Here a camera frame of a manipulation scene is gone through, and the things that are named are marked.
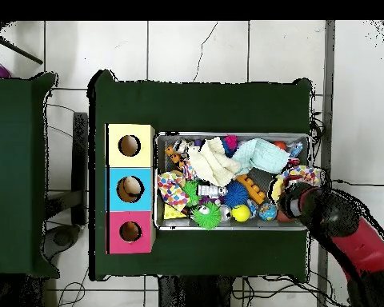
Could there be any cream waffle cloth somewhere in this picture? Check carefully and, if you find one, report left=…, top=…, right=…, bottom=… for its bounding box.
left=187, top=137, right=242, bottom=188

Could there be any silver toy robot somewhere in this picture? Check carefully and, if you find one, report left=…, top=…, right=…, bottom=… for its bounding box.
left=196, top=184, right=228, bottom=199

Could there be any white multicolour dotted cloth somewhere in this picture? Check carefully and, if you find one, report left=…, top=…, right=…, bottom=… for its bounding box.
left=279, top=164, right=322, bottom=187
left=157, top=170, right=190, bottom=213

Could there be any green fuzzy toy with eyes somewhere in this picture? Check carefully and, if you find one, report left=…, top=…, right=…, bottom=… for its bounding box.
left=190, top=201, right=222, bottom=230

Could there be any orange plastic grid tray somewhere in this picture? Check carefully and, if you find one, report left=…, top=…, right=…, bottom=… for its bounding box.
left=236, top=174, right=267, bottom=205

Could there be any wooden box with three holes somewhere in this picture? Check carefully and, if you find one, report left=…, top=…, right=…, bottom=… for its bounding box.
left=104, top=123, right=157, bottom=256

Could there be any blue spiky ball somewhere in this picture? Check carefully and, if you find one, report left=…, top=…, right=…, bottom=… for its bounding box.
left=222, top=180, right=250, bottom=209

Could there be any dark green tablecloth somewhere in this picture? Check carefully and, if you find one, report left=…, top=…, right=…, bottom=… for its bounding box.
left=87, top=69, right=314, bottom=282
left=0, top=71, right=61, bottom=277

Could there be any yellow ball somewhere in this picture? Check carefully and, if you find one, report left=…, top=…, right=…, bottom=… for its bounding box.
left=230, top=204, right=251, bottom=223

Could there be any mint green cloth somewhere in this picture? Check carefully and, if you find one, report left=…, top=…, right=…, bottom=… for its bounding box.
left=231, top=138, right=291, bottom=175

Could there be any blue globe print ball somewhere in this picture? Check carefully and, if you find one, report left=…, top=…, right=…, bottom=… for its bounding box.
left=258, top=202, right=278, bottom=221

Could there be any grey rounded floor object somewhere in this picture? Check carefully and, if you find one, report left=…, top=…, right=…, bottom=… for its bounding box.
left=43, top=223, right=82, bottom=260

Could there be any black tripod leg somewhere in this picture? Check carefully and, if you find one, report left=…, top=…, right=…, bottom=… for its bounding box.
left=0, top=31, right=44, bottom=64

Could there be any silver wire mesh bin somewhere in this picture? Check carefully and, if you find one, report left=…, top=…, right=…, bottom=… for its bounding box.
left=152, top=130, right=312, bottom=233

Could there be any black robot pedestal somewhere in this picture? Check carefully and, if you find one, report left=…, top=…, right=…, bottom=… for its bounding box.
left=158, top=275, right=235, bottom=307

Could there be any black cable with plug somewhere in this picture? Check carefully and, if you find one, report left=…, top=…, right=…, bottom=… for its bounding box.
left=319, top=178, right=384, bottom=189

